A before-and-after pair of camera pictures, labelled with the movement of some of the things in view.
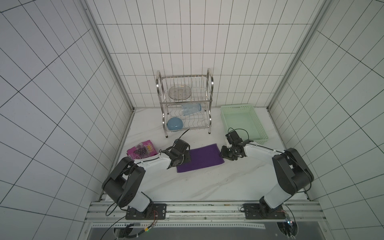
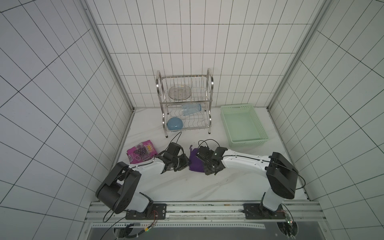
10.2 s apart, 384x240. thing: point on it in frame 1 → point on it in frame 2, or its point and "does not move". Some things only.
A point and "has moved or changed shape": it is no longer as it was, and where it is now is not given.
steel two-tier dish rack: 186,101 does not move
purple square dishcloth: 202,157 has moved or changed shape
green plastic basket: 244,120 does not move
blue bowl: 174,123 does not move
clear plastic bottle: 188,109 does not move
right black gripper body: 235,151 → 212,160
